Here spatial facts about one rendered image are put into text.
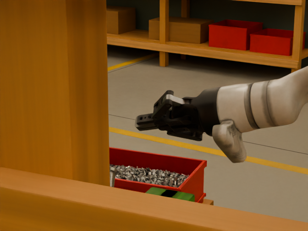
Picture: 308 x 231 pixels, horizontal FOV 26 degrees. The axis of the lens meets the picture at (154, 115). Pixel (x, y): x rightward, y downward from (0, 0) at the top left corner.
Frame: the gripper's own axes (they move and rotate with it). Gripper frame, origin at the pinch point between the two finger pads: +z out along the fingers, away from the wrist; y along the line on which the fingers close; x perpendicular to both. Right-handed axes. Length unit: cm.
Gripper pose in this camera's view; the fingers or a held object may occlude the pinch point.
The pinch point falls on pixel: (146, 122)
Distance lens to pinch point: 109.7
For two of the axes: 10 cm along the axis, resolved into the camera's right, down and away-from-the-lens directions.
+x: -1.3, 8.6, -5.0
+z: -8.8, 1.3, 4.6
